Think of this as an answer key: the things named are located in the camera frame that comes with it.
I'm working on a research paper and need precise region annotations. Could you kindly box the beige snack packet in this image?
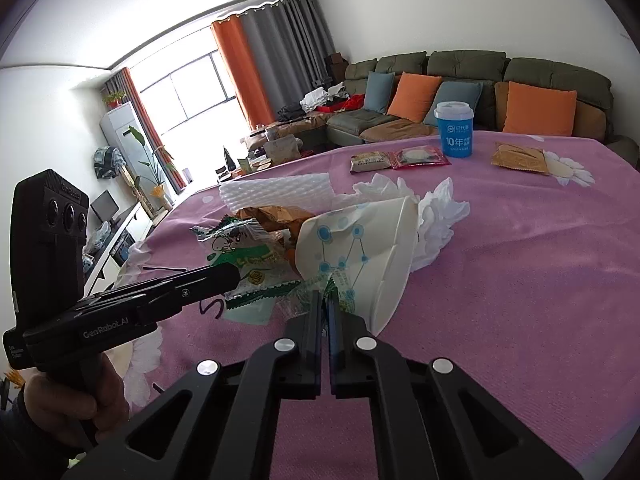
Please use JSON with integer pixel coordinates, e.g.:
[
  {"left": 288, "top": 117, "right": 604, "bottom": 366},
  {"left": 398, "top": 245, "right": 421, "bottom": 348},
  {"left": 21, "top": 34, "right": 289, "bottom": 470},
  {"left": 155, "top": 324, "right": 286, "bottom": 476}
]
[{"left": 350, "top": 152, "right": 397, "bottom": 175}]

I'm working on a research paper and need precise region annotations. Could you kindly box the green snack wrapper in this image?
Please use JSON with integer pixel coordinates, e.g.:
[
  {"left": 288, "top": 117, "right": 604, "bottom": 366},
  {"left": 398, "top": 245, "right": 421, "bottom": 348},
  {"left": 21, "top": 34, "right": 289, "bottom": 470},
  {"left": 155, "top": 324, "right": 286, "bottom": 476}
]
[{"left": 189, "top": 214, "right": 362, "bottom": 326}]

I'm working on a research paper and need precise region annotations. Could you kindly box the crushed white paper cup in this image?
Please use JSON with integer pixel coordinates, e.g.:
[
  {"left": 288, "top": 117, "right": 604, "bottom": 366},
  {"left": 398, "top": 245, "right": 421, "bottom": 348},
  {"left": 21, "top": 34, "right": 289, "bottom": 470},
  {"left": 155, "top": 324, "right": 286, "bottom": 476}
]
[{"left": 295, "top": 197, "right": 421, "bottom": 336}]

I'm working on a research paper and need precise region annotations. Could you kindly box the group of jars and packets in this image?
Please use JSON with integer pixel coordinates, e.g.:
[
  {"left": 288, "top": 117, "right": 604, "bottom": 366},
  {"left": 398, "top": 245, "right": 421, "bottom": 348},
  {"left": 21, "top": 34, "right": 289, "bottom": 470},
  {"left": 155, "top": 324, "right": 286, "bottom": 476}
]
[{"left": 239, "top": 125, "right": 307, "bottom": 173}]

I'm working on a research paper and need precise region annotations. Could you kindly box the person's left forearm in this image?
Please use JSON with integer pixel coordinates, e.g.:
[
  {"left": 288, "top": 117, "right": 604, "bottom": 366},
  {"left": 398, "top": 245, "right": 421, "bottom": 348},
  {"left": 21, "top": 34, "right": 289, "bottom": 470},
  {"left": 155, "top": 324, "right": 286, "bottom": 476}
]
[{"left": 0, "top": 390, "right": 76, "bottom": 480}]

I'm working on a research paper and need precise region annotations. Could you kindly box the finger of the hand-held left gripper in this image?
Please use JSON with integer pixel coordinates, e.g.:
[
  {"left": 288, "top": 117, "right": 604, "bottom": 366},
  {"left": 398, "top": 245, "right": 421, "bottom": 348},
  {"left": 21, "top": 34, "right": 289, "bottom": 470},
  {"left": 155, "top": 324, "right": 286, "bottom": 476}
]
[{"left": 117, "top": 262, "right": 241, "bottom": 324}]

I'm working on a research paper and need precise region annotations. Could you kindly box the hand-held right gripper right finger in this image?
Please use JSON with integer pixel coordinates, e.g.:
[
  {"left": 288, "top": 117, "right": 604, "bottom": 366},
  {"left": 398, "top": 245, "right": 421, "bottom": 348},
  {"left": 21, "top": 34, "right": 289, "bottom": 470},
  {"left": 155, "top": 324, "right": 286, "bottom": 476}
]
[{"left": 327, "top": 291, "right": 584, "bottom": 480}]

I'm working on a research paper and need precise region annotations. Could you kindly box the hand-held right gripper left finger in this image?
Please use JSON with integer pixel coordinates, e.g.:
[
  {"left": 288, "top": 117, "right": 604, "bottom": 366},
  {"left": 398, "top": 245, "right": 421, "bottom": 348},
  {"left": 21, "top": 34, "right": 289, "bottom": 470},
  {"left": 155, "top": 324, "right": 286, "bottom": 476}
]
[{"left": 65, "top": 290, "right": 324, "bottom": 480}]

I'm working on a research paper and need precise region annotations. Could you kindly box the brown snack wrapper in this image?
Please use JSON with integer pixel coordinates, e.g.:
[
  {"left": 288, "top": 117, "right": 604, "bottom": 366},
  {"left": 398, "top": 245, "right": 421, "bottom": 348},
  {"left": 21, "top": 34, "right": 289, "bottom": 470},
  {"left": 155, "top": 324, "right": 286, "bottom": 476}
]
[{"left": 235, "top": 204, "right": 317, "bottom": 242}]

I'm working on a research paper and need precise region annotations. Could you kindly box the red snack packet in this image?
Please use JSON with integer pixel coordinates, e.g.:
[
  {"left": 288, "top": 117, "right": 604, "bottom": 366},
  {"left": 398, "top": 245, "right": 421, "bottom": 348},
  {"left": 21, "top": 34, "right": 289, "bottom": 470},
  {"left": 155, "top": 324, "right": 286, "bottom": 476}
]
[{"left": 390, "top": 144, "right": 451, "bottom": 170}]

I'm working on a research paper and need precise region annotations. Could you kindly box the tall green leafy plant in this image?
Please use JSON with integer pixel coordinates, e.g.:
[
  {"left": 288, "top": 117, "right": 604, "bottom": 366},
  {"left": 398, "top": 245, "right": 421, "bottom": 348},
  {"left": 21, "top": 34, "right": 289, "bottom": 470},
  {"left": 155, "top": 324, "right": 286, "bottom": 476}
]
[{"left": 124, "top": 125, "right": 177, "bottom": 187}]

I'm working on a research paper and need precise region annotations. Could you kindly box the clear plastic bag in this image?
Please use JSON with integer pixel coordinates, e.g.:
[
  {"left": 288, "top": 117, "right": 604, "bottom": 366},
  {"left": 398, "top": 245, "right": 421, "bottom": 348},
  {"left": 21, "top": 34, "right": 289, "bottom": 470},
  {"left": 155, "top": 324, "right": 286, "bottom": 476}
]
[{"left": 89, "top": 220, "right": 112, "bottom": 254}]

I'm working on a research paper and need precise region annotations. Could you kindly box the grey curtain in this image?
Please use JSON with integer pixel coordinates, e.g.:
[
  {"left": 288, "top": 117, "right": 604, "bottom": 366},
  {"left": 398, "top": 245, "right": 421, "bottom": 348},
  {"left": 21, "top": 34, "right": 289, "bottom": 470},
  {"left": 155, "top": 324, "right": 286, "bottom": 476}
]
[{"left": 240, "top": 0, "right": 336, "bottom": 125}]

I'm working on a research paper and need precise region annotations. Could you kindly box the brown flat packet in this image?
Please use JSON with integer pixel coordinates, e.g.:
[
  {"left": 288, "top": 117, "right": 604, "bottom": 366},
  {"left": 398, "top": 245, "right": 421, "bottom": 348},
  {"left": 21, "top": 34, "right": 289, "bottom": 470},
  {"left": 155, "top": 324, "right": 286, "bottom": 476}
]
[{"left": 491, "top": 142, "right": 551, "bottom": 176}]

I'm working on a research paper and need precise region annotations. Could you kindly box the white standing air conditioner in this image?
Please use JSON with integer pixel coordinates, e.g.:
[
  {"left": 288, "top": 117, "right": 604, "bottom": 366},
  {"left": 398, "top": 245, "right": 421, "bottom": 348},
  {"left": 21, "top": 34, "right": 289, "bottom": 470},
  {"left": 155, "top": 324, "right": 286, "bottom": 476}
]
[{"left": 99, "top": 101, "right": 152, "bottom": 211}]

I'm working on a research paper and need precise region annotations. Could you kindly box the blue cup with white lid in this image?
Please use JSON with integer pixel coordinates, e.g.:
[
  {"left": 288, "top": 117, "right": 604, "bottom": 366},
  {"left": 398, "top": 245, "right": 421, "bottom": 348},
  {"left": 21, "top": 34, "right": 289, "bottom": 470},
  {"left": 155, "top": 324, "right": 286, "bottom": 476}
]
[{"left": 433, "top": 101, "right": 476, "bottom": 159}]

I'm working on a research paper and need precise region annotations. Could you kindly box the orange cushion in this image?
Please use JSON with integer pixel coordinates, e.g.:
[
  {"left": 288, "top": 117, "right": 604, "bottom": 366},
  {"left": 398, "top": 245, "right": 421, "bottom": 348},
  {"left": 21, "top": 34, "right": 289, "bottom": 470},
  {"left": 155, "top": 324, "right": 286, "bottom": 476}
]
[
  {"left": 387, "top": 72, "right": 444, "bottom": 124},
  {"left": 502, "top": 81, "right": 579, "bottom": 137}
]

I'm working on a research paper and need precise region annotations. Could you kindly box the orange curtain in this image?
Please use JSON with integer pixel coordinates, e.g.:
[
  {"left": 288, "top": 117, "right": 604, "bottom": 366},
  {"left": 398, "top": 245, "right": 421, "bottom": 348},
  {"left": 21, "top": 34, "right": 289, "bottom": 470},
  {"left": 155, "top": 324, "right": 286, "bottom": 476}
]
[
  {"left": 210, "top": 20, "right": 274, "bottom": 132},
  {"left": 127, "top": 67, "right": 186, "bottom": 194}
]

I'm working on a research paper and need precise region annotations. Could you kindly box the person's left hand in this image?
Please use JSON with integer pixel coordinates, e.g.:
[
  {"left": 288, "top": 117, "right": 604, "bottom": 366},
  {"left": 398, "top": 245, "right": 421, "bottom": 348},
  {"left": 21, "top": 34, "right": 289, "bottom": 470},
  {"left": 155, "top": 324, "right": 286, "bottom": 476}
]
[{"left": 22, "top": 352, "right": 131, "bottom": 448}]

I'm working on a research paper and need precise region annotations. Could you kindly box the crumpled white tissue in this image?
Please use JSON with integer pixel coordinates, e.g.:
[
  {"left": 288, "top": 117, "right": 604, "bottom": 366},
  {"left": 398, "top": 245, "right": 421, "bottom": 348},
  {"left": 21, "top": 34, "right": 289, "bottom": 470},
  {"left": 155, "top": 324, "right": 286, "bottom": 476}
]
[{"left": 352, "top": 172, "right": 472, "bottom": 272}]

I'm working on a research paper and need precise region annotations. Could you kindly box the pink flowered blanket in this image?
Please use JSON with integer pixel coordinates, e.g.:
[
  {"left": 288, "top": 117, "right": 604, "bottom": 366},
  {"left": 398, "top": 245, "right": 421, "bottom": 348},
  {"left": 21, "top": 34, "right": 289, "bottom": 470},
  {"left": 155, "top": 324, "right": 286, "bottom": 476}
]
[{"left": 82, "top": 130, "right": 640, "bottom": 480}]

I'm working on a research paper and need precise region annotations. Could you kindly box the white television stand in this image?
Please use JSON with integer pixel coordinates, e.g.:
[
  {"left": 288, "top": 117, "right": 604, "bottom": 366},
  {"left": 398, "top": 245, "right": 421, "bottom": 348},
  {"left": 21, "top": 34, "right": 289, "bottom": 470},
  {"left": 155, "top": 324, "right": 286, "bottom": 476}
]
[{"left": 82, "top": 202, "right": 174, "bottom": 297}]

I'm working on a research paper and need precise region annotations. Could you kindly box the green sofa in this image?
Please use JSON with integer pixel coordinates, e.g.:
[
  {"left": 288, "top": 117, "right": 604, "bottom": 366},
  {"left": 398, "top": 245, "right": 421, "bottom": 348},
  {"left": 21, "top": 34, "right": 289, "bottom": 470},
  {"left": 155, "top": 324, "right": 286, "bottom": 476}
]
[{"left": 245, "top": 51, "right": 640, "bottom": 171}]

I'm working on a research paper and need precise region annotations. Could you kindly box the white foam net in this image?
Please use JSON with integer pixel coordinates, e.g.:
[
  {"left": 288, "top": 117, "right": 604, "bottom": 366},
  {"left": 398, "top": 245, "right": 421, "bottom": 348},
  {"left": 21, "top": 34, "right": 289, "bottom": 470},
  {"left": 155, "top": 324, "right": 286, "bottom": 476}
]
[{"left": 219, "top": 172, "right": 339, "bottom": 217}]

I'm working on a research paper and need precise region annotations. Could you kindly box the black monitor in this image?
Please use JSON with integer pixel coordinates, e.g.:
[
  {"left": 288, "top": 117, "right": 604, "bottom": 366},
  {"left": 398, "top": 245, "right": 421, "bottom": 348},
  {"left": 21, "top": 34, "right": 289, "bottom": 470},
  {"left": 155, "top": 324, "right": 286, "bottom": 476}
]
[{"left": 90, "top": 190, "right": 121, "bottom": 226}]

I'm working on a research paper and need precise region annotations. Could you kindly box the blue cushion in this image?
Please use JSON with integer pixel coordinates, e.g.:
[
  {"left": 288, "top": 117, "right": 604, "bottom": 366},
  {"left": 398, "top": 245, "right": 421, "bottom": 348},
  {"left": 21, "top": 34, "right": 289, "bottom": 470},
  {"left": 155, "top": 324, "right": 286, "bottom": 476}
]
[
  {"left": 363, "top": 71, "right": 396, "bottom": 114},
  {"left": 424, "top": 81, "right": 484, "bottom": 127}
]

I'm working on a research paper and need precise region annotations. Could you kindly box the pile of clothes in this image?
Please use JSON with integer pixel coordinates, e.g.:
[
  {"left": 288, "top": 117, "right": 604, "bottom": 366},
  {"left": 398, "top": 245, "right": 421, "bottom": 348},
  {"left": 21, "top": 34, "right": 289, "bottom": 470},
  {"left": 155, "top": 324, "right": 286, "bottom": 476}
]
[{"left": 276, "top": 85, "right": 367, "bottom": 122}]

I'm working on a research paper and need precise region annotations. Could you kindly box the blue patterned cloth cover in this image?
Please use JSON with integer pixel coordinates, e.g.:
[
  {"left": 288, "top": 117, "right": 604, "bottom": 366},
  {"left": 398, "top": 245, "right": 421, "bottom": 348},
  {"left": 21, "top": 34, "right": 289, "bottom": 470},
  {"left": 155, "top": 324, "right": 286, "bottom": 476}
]
[{"left": 92, "top": 145, "right": 126, "bottom": 181}]

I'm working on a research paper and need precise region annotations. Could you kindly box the yellow wheat bunch in vase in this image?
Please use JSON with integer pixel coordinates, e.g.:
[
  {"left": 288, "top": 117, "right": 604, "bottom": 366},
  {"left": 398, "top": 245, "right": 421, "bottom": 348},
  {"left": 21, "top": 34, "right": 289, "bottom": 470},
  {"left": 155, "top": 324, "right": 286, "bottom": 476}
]
[{"left": 149, "top": 185, "right": 174, "bottom": 212}]

